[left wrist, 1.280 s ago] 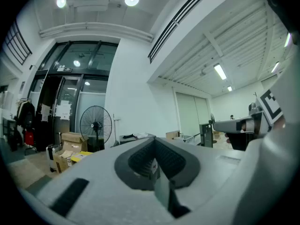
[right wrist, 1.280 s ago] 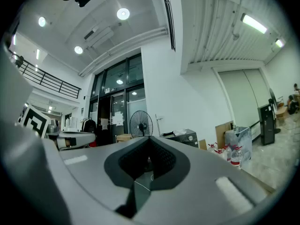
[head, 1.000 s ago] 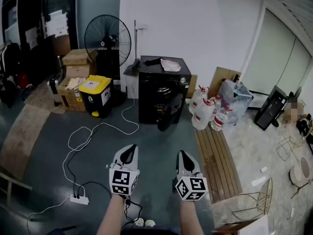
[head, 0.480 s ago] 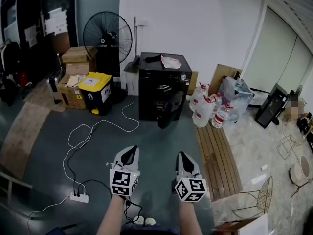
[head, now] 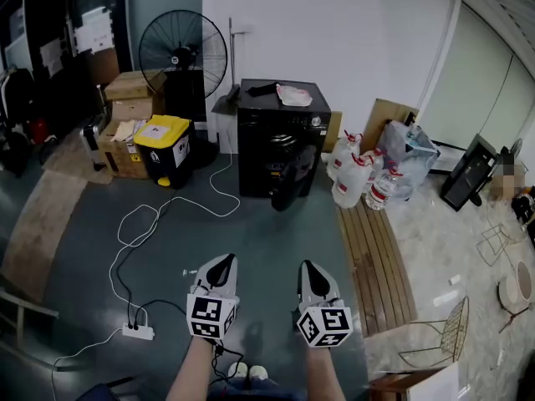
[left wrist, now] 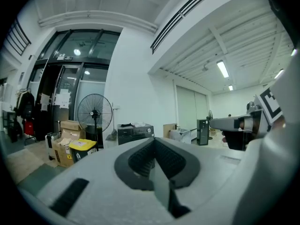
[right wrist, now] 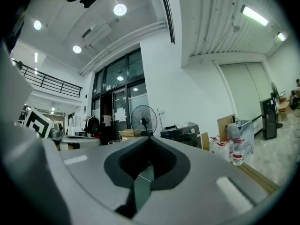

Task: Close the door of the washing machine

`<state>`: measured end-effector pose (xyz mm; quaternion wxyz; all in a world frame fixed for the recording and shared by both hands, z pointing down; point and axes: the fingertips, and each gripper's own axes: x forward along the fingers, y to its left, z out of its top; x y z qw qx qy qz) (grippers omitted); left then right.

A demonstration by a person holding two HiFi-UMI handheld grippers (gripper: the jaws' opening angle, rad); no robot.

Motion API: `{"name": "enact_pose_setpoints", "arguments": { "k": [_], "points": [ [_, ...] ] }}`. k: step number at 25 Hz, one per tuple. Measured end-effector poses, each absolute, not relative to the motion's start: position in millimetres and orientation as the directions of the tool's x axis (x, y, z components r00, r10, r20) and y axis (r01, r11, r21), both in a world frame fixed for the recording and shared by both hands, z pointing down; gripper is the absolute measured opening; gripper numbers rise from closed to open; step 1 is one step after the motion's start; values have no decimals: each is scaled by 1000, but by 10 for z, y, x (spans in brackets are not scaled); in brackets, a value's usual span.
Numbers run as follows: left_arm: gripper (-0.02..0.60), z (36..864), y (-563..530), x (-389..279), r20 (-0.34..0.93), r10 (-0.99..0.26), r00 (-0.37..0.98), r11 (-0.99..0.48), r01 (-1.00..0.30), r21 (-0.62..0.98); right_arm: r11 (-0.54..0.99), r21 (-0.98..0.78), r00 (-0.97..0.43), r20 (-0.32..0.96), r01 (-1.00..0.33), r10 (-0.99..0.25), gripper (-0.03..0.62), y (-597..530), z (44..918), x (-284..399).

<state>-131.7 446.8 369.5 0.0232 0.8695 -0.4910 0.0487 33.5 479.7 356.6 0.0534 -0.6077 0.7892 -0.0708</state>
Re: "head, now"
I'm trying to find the crumpled papers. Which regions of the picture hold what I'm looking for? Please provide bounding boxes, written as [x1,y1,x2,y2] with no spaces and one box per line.
[110,119,147,144]

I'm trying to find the black floor cable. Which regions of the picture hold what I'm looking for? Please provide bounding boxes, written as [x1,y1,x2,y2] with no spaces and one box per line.
[115,198,188,329]

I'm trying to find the white power strip with cable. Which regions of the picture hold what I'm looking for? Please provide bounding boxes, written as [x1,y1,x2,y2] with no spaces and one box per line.
[49,114,242,401]

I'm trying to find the clear bottle with red label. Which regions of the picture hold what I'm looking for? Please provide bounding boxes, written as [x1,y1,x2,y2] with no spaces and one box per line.
[365,169,399,211]

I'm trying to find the grey long-handled dustpan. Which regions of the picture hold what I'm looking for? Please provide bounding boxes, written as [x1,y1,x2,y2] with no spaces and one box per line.
[211,17,242,116]

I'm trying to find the wooden slat mat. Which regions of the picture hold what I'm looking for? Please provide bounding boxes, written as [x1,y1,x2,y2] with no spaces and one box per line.
[336,200,419,338]

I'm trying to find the person's legs in jeans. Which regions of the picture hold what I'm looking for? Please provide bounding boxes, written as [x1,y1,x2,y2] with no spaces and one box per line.
[207,377,296,401]

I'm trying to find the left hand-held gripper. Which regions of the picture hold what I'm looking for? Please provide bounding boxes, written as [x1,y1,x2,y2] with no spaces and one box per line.
[186,252,242,342]

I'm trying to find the black cloth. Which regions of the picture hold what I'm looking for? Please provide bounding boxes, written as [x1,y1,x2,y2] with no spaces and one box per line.
[245,82,280,98]

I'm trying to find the grey metal frame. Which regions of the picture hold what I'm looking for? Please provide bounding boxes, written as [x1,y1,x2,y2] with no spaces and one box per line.
[0,286,59,367]

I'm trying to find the wire stool frame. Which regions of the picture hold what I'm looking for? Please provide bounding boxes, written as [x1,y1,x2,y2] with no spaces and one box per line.
[476,223,527,266]

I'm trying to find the white round pot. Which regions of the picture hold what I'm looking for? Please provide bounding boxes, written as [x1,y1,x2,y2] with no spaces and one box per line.
[497,260,534,333]

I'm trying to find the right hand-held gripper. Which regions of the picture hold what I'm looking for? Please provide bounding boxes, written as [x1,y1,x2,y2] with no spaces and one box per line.
[295,259,354,348]

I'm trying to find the open cardboard box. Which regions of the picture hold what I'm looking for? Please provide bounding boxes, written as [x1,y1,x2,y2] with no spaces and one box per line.
[96,119,151,180]

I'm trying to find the red fire extinguisher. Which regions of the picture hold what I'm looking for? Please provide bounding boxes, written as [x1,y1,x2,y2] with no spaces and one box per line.
[28,117,51,145]

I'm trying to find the closed cardboard box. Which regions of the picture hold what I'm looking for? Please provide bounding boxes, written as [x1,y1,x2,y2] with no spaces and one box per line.
[110,98,155,121]
[103,71,168,102]

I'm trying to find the black washing machine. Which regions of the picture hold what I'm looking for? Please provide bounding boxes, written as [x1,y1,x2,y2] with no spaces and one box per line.
[237,79,332,200]

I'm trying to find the silver suitcase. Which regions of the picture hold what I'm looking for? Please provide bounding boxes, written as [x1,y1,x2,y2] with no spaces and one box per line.
[79,114,110,171]

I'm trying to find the person's left forearm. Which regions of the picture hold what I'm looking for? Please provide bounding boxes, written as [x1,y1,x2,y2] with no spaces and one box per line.
[166,335,221,401]

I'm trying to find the black rectangular appliance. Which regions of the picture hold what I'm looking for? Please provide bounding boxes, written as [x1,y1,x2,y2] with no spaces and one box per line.
[440,134,498,212]

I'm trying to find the small cardboard sheet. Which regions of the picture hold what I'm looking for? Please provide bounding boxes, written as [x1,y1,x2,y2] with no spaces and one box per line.
[324,110,343,153]

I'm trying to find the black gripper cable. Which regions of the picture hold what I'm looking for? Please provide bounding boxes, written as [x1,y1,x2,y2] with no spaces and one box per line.
[210,340,246,388]

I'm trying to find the large black pedestal fan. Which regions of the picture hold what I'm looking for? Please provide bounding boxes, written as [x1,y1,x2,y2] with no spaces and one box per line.
[138,9,229,170]

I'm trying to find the large cardboard sheet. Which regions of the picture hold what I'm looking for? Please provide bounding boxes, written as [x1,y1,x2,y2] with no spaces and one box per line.
[362,97,420,154]

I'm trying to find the brown wooden stool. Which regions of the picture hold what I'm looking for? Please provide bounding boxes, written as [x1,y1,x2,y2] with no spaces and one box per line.
[367,368,444,401]

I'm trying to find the person's right forearm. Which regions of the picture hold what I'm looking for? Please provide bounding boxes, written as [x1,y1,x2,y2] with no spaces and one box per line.
[307,344,348,401]

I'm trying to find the black bag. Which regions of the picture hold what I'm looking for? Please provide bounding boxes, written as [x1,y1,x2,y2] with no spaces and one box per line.
[512,194,535,246]

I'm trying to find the clear plastic bag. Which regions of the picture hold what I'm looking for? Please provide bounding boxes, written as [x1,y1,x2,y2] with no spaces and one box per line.
[378,119,441,200]

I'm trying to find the black bin with yellow lid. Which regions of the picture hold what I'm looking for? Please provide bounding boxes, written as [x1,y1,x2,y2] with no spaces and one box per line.
[133,114,196,190]

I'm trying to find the white paper notice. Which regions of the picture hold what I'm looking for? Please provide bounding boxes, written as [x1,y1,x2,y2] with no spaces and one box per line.
[73,8,114,56]

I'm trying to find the wire mesh chair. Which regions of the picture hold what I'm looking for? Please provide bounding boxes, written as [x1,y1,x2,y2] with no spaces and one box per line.
[397,295,470,369]

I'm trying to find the black rectangular box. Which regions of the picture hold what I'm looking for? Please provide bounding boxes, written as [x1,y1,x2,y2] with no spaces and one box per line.
[162,69,206,122]

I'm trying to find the pink detergent pouch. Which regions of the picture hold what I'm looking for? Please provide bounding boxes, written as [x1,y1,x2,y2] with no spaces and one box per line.
[275,84,313,107]

